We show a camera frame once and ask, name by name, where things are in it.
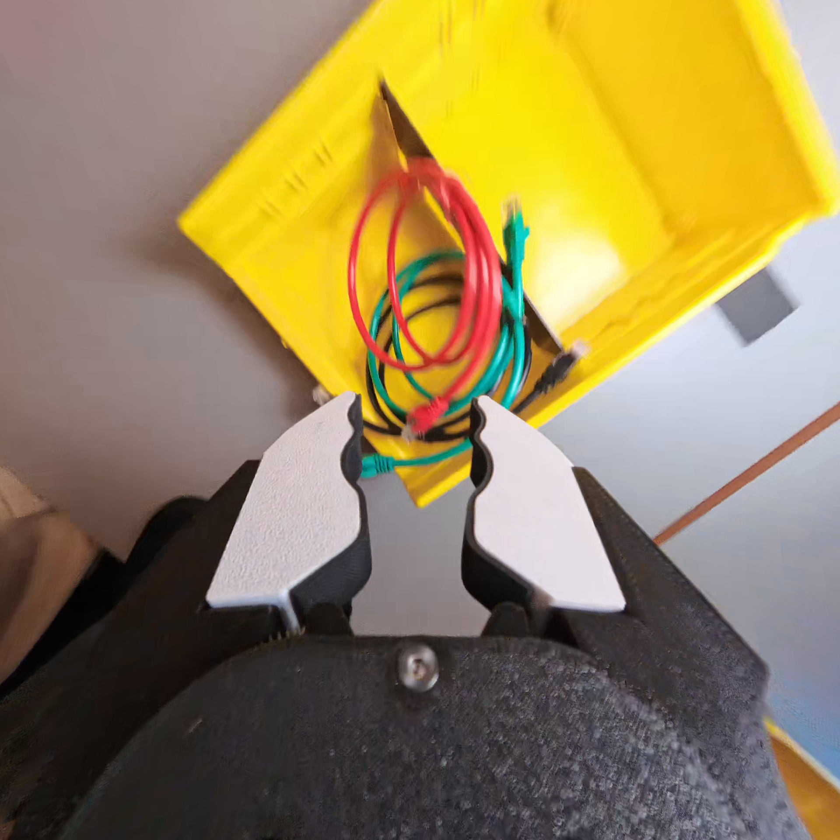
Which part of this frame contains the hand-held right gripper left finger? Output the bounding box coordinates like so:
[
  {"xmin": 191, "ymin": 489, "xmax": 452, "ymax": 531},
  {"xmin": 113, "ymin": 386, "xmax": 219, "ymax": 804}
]
[{"xmin": 206, "ymin": 391, "xmax": 374, "ymax": 634}]

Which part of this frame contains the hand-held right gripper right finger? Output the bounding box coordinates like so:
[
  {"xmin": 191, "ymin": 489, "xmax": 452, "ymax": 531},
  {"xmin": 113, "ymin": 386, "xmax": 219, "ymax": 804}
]
[{"xmin": 462, "ymin": 395, "xmax": 628, "ymax": 634}]

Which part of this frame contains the black ethernet cable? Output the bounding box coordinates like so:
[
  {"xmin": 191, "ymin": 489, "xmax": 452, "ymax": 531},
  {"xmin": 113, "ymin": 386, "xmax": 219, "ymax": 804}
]
[{"xmin": 365, "ymin": 276, "xmax": 585, "ymax": 440}]

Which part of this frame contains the red ethernet cable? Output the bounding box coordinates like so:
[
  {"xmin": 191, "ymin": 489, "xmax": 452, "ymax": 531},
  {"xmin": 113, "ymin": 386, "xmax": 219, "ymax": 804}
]
[{"xmin": 348, "ymin": 156, "xmax": 503, "ymax": 436}]

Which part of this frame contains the green ethernet cable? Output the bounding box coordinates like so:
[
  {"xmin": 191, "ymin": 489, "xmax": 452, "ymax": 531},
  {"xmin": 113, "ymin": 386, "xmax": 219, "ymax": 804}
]
[{"xmin": 361, "ymin": 195, "xmax": 533, "ymax": 479}]

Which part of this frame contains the yellow storage bin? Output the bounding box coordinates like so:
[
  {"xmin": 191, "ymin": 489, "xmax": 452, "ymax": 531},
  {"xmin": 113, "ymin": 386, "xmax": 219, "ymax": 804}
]
[{"xmin": 178, "ymin": 0, "xmax": 840, "ymax": 509}]

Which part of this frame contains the person's beige hoodie torso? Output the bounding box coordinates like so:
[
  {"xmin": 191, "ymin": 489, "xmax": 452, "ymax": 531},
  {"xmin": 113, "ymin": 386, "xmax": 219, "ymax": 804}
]
[{"xmin": 0, "ymin": 464, "xmax": 103, "ymax": 686}]

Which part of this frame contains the grey tape strip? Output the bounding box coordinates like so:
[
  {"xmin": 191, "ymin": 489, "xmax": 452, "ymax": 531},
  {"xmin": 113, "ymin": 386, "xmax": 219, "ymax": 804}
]
[{"xmin": 715, "ymin": 266, "xmax": 801, "ymax": 347}]

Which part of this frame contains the black bin divider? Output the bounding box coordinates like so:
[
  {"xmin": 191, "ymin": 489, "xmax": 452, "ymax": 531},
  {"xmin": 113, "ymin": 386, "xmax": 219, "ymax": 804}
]
[{"xmin": 378, "ymin": 76, "xmax": 566, "ymax": 358}]

